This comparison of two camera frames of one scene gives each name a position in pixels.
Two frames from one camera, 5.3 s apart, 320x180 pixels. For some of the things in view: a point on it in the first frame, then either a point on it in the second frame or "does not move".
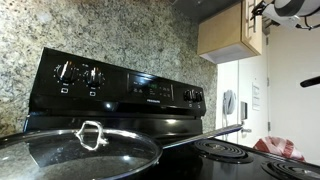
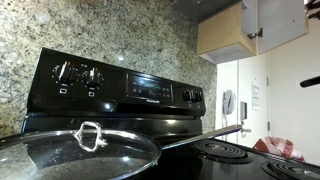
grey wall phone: [228, 101] does not move
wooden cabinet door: [251, 29] -> [282, 20]
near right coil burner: [222, 150] does not move
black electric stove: [73, 92] does not move
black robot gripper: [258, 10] -> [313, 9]
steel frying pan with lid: [84, 153] does not move
